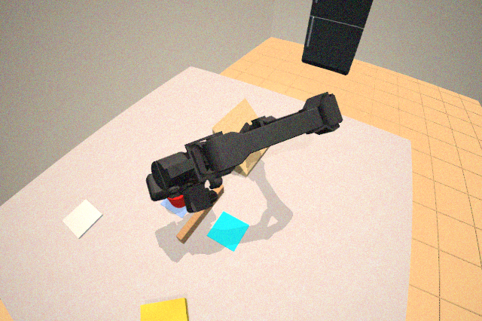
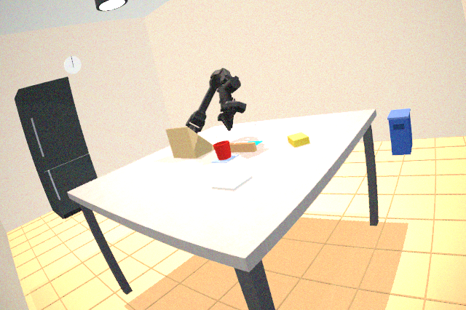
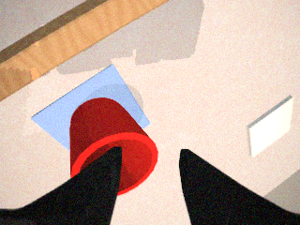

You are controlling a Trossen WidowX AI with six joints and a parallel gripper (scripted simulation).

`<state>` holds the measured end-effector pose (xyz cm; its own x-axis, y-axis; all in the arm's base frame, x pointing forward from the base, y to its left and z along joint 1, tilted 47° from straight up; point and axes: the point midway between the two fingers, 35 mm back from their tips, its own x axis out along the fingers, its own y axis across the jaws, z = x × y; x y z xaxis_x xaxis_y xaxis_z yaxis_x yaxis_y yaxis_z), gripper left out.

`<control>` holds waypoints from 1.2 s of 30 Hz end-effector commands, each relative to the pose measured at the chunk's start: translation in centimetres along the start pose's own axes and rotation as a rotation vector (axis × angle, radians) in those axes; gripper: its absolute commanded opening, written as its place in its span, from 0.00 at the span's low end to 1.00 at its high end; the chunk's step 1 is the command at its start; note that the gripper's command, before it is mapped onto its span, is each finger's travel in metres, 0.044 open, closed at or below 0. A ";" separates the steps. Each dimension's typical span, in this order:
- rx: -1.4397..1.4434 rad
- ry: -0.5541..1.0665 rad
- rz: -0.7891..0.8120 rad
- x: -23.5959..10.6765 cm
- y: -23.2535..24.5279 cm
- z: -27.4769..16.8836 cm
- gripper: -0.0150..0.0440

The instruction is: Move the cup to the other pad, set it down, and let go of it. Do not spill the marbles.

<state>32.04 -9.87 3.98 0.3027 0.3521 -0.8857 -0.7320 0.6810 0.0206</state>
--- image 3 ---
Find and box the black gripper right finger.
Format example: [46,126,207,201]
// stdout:
[179,149,300,225]

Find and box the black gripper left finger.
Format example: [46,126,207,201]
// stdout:
[0,146,122,225]

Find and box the red cup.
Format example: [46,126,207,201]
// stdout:
[69,97,158,196]

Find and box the white flat panel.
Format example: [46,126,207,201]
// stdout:
[247,95,293,158]

